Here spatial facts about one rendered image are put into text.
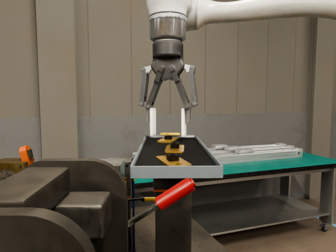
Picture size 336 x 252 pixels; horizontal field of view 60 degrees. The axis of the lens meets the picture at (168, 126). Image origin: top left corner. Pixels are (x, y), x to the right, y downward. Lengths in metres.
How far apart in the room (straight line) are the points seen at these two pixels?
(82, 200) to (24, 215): 0.12
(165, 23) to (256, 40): 2.90
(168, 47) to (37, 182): 0.48
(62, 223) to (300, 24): 3.89
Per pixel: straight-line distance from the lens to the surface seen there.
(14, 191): 0.28
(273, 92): 3.66
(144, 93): 0.73
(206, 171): 0.44
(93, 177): 0.37
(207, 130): 3.18
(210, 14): 0.87
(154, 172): 0.43
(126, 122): 2.87
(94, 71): 2.83
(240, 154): 2.70
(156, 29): 0.71
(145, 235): 1.29
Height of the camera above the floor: 1.27
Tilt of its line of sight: 5 degrees down
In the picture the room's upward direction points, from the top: straight up
